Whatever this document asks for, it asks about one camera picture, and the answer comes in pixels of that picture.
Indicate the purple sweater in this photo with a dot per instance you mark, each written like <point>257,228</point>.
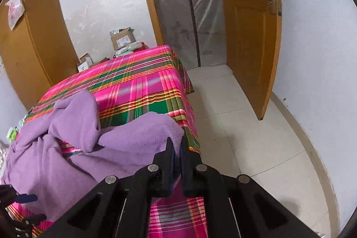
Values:
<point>55,165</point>

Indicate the wooden door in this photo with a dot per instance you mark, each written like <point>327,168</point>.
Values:
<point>248,45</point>

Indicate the wooden wardrobe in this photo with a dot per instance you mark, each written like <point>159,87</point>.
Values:
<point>30,54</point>

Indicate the small white cardboard box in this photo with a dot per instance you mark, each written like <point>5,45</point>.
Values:
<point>84,63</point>

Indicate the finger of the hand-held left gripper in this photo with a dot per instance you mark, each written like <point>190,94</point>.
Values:
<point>26,198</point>
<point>33,219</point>

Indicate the white plastic bag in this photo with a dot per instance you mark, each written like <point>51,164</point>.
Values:
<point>15,8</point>

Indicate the clear plastic door curtain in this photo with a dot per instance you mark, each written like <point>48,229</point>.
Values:
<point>189,12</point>

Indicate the open brown cardboard box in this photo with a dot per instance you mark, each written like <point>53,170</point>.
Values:
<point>122,38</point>

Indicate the pink green plaid cloth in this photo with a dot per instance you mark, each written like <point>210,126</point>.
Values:
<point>139,79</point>

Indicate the green packet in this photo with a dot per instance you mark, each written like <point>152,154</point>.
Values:
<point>12,134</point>

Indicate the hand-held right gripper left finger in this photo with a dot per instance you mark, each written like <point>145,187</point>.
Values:
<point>168,176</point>

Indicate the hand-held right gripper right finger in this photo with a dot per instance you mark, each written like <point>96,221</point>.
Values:
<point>185,176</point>

